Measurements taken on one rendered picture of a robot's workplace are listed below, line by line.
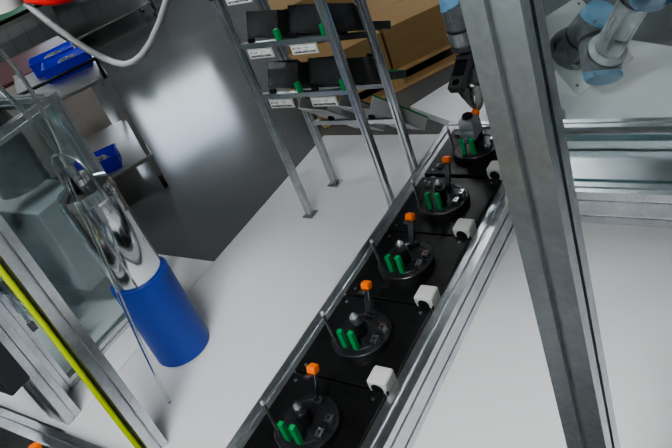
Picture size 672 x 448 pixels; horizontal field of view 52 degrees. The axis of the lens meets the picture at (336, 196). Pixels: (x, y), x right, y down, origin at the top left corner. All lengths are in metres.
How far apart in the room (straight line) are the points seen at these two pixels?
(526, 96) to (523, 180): 0.08
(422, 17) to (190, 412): 3.53
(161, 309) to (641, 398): 1.12
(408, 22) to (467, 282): 3.31
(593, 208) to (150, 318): 1.16
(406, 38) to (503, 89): 4.25
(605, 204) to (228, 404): 1.05
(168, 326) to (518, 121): 1.41
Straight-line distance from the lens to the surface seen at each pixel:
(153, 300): 1.82
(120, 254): 1.75
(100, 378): 1.61
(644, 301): 1.68
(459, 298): 1.62
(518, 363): 1.59
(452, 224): 1.81
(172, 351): 1.92
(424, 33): 4.85
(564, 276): 0.67
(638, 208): 1.84
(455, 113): 2.54
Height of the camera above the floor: 2.05
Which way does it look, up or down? 31 degrees down
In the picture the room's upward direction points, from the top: 22 degrees counter-clockwise
